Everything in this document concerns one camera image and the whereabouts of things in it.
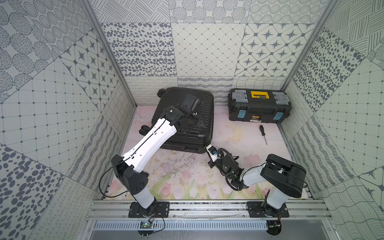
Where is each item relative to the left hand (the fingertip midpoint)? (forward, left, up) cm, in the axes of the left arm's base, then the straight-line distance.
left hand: (207, 122), depth 72 cm
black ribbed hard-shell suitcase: (-3, +4, -10) cm, 11 cm away
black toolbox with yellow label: (+26, -36, -13) cm, 47 cm away
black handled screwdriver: (+16, -41, -29) cm, 53 cm away
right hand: (-4, 0, -20) cm, 21 cm away
